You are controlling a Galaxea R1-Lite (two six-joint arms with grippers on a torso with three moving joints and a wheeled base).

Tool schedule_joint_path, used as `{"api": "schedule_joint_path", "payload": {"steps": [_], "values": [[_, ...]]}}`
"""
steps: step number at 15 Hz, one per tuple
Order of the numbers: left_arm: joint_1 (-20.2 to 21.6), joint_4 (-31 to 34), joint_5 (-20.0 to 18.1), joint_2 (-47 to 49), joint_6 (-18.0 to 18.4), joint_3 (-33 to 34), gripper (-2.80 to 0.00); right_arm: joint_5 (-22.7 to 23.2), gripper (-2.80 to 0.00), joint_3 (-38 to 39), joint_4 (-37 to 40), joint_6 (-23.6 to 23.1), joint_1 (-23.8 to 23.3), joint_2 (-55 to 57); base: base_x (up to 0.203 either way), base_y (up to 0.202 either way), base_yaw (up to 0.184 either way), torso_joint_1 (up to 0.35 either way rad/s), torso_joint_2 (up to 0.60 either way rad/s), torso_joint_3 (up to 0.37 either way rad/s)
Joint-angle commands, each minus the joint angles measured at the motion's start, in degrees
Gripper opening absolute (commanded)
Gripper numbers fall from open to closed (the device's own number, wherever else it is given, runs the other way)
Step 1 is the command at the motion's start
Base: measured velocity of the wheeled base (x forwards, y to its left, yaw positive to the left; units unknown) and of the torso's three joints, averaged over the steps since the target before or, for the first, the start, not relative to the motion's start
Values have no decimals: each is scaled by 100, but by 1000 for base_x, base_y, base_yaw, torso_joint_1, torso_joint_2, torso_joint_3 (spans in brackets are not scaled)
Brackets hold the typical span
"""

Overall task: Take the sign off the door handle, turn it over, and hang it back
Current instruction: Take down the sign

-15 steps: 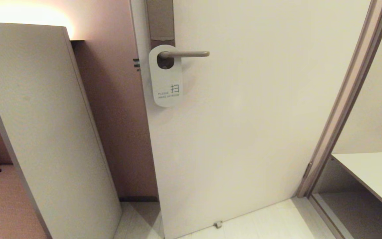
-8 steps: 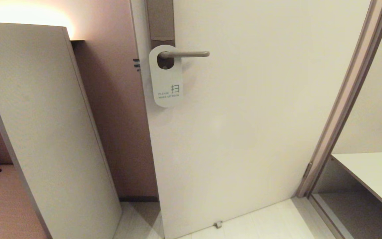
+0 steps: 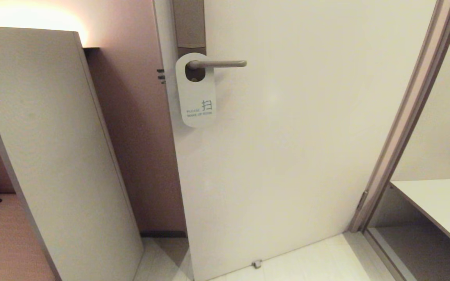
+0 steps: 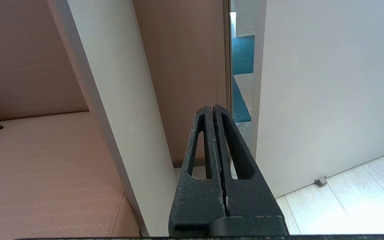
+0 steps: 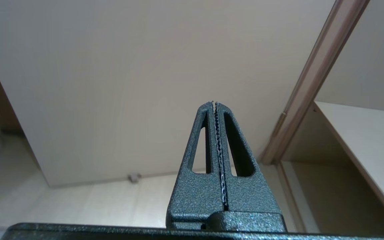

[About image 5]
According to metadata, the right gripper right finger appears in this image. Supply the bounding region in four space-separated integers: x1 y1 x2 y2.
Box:
215 102 282 214

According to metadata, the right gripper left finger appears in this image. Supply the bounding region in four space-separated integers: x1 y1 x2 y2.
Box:
166 101 228 230

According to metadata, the white door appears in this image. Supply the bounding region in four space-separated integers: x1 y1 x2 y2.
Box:
0 0 336 188

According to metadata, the white shelf board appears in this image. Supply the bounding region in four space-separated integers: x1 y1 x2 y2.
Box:
314 101 384 224

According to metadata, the dark skirting board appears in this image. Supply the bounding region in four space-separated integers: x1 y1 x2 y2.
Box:
0 128 25 136

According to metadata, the beige door frame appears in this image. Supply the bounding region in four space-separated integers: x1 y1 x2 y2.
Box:
260 0 371 165

